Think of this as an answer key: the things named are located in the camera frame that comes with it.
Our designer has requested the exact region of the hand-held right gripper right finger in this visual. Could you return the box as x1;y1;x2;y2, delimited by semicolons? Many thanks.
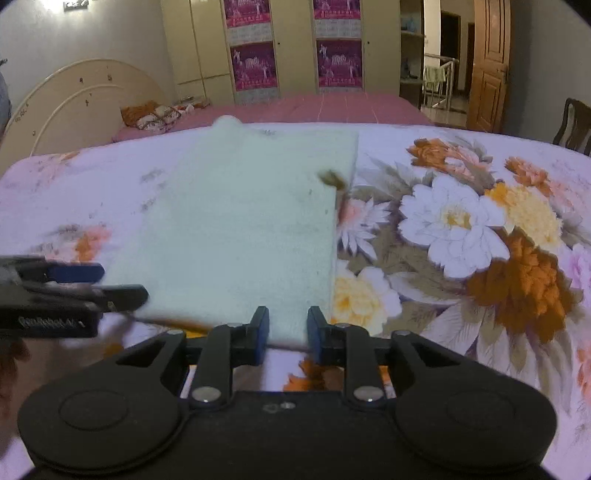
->
307;306;455;409

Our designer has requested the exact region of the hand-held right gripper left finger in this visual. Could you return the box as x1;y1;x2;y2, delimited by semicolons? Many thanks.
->
115;306;270;409

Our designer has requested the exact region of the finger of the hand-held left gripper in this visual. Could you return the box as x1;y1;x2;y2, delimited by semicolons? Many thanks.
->
88;284;150;315
44;262;106;284

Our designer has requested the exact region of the light green towel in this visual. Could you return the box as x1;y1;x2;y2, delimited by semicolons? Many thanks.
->
99;115;360;350

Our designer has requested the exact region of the person's left forearm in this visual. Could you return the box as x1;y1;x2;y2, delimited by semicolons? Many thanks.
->
0;340;32;416

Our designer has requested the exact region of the cream curved headboard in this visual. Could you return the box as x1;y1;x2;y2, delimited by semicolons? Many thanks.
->
0;58;174;175

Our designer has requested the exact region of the orange patterned pillow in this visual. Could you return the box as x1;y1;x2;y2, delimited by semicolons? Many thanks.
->
120;100;195;133

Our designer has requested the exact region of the floral printed blanket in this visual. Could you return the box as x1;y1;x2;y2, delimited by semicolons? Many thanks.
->
0;121;591;480

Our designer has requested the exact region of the pink checked bed sheet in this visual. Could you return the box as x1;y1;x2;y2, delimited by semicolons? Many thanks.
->
111;91;435;144

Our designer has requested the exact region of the built-in shelf desk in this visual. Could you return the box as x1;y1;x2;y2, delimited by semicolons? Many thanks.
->
399;0;426;109

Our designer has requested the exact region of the cream wardrobe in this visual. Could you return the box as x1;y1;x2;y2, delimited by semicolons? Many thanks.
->
161;0;402;105

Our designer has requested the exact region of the metal stair railing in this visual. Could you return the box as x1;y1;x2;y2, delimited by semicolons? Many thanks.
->
422;52;461;110

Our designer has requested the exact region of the brown wooden door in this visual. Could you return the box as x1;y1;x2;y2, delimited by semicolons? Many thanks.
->
466;0;512;134

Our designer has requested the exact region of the dark wooden chair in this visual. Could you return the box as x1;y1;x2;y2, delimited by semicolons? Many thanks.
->
553;98;591;156

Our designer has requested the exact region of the purple wall poster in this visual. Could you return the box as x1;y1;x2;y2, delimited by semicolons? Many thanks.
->
316;39;363;94
312;0;362;38
229;41;280;100
223;0;273;42

